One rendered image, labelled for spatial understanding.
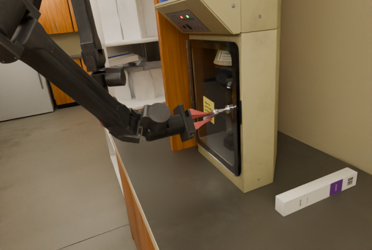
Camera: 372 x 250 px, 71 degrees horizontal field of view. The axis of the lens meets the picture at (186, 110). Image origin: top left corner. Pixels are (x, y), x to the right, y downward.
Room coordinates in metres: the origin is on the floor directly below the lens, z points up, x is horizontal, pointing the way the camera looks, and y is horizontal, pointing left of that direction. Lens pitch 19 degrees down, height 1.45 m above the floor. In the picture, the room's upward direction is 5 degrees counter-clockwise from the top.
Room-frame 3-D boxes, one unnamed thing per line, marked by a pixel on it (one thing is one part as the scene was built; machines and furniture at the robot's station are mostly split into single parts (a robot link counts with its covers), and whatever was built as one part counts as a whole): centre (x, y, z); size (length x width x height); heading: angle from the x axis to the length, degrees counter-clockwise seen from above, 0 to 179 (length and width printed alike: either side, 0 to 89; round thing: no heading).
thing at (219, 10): (0.79, -0.04, 1.46); 0.32 x 0.11 x 0.10; 22
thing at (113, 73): (0.97, 0.28, 1.30); 0.11 x 0.09 x 0.12; 82
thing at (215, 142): (0.81, -0.09, 1.19); 0.30 x 0.01 x 0.40; 21
